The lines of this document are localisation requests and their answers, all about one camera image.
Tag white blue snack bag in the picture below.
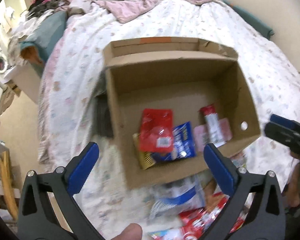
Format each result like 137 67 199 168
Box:
149 176 206 219

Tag white patterned bed quilt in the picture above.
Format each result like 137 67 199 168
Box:
38 0 300 238

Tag teal orange pillow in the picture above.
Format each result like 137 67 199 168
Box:
19 11 68 77

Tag pink snack packet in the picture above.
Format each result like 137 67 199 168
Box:
193 117 233 153

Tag yellow blue snack bag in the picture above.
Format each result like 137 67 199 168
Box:
133 121 196 170

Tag red brown meat snack packet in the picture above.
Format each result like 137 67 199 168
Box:
177 194 243 240

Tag pink blanket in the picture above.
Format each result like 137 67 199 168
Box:
91 0 220 24

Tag dark striped cloth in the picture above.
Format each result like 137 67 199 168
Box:
93 73 114 138

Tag person's thumb tip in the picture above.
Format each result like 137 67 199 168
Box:
111 223 142 240

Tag wooden chair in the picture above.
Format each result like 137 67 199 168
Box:
0 141 20 222

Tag red white stick snack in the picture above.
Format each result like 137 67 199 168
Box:
199 104 225 147

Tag teal green cloth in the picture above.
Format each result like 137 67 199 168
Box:
221 0 275 40

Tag red cartoon snack bag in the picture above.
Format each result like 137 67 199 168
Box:
139 108 174 155

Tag brown cardboard box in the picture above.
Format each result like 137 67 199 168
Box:
103 37 261 189

